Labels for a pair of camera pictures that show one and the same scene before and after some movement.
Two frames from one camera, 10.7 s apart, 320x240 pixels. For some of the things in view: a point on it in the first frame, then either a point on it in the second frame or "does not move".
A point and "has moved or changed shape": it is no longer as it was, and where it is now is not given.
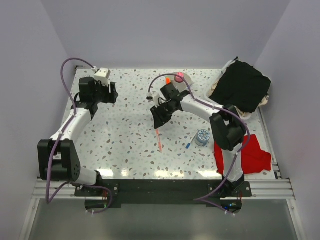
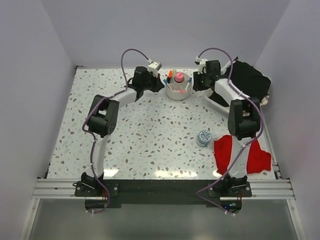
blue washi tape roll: [202, 136] does not move
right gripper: [159, 119] to [196, 87]
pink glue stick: [179, 79] does not move
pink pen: [159, 140] has moved or changed shape
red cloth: [254, 159] does not move
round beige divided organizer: [183, 87] does not move
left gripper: [110, 97] to [158, 84]
